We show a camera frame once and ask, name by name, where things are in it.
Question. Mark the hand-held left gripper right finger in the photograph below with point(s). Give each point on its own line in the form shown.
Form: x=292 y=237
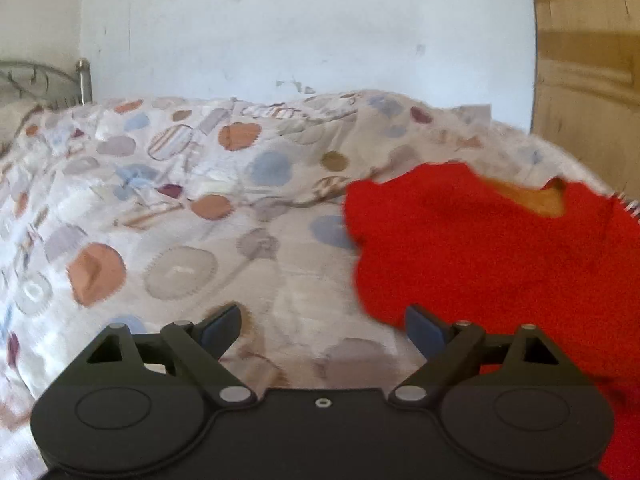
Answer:
x=425 y=332

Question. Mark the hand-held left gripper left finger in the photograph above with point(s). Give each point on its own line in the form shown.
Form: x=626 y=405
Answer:
x=220 y=330

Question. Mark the red fleece sweater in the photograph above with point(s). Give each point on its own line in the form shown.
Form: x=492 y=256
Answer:
x=475 y=260

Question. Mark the dotted printed bedspread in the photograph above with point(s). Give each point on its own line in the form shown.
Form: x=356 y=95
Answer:
x=200 y=260

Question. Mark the black white striped cloth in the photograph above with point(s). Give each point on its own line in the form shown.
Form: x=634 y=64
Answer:
x=631 y=207

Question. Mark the wooden wardrobe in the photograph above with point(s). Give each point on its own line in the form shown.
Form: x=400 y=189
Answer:
x=585 y=60

